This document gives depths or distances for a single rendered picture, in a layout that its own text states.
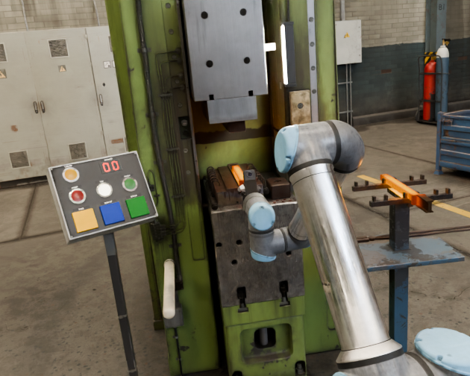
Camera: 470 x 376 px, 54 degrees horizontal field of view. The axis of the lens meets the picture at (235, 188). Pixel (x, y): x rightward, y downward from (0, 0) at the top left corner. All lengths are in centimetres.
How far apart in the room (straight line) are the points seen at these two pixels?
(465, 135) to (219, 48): 402
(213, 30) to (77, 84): 533
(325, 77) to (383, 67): 754
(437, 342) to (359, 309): 20
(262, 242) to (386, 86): 825
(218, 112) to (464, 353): 123
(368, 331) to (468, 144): 452
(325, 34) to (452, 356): 143
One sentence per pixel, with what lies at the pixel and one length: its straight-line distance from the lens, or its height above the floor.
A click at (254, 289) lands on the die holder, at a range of 207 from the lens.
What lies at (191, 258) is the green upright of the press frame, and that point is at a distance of 219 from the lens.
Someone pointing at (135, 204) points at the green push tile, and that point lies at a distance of 179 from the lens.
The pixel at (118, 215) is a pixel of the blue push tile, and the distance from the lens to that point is 176.
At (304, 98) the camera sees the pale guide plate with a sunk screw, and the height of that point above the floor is 132.
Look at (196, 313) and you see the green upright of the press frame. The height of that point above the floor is 34.
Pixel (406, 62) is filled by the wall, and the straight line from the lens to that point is 996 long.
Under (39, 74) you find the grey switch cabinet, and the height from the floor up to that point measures 152.
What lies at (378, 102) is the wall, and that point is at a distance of 962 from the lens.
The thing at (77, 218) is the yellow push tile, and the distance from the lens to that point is 173.
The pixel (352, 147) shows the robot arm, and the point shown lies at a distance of 121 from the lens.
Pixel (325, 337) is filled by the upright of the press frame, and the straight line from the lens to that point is 254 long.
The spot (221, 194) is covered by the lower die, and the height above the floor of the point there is 97.
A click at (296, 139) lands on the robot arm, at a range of 113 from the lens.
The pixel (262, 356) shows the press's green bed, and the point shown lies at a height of 16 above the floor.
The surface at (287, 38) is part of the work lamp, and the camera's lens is 203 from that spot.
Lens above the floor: 153
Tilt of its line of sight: 16 degrees down
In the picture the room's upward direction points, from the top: 5 degrees counter-clockwise
